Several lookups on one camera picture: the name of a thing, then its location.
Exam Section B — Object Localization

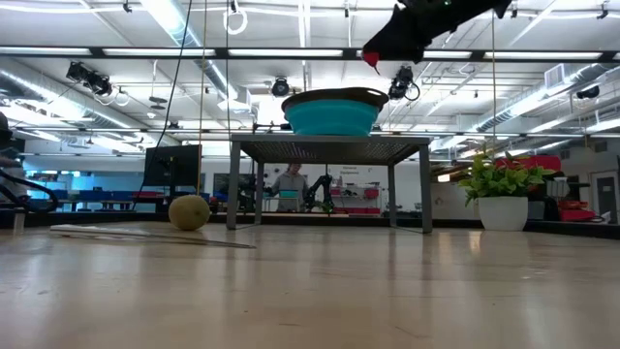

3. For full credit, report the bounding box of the red storage box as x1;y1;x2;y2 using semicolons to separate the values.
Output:
556;201;598;223

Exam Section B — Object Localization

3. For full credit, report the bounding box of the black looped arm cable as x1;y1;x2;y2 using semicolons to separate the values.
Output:
0;167;60;214

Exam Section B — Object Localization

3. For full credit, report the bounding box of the blue collapsible bowl grey rim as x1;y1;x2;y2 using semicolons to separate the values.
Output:
281;86;390;138

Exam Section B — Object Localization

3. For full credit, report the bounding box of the grey perforated metal stand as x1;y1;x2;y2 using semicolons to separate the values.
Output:
225;133;434;236

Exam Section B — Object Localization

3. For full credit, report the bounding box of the black ceiling spotlight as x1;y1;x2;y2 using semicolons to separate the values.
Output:
388;66;420;102
270;77;291;98
66;61;113;97

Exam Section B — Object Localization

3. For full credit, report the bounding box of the green potted plant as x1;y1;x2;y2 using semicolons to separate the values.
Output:
456;147;557;233

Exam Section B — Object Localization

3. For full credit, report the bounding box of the white hanging cable loop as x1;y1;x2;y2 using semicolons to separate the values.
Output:
222;0;249;36

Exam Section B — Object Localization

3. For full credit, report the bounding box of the person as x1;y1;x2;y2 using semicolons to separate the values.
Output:
268;163;314;213

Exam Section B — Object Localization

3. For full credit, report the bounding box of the black monitor on stand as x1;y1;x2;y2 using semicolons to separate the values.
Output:
142;143;202;213

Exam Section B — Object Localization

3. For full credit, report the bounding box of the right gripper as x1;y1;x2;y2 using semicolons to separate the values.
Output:
361;0;512;65

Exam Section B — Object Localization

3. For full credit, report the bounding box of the brown kiwi fruit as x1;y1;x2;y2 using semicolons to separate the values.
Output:
168;194;212;233

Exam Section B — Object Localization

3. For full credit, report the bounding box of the small red pear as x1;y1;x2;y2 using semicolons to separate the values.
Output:
361;50;382;75

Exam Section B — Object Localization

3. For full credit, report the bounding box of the yellow hanging cord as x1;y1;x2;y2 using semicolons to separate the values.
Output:
195;0;209;198

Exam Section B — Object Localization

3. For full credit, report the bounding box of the black hanging cable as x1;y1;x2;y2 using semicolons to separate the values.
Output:
138;0;194;195

